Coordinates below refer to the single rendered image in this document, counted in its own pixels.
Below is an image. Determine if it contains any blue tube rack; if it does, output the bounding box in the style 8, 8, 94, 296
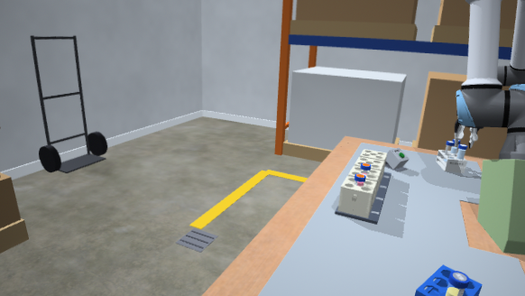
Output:
415, 265, 482, 296

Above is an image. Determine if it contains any grey flat mat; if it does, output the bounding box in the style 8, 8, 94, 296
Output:
258, 143, 525, 296

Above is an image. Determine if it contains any grey sloped desk with green button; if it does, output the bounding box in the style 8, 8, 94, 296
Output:
385, 148, 410, 171

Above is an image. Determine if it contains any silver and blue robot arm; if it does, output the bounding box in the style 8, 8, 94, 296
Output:
456, 0, 525, 160

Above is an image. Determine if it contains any light grey tube rack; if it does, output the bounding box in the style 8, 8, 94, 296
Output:
436, 150, 467, 173

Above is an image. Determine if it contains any white bucket adapter with holes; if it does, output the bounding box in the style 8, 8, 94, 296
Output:
360, 149, 387, 176
338, 176, 376, 218
348, 166, 381, 182
355, 157, 384, 189

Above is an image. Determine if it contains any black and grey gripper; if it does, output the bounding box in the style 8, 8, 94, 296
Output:
455, 119, 483, 149

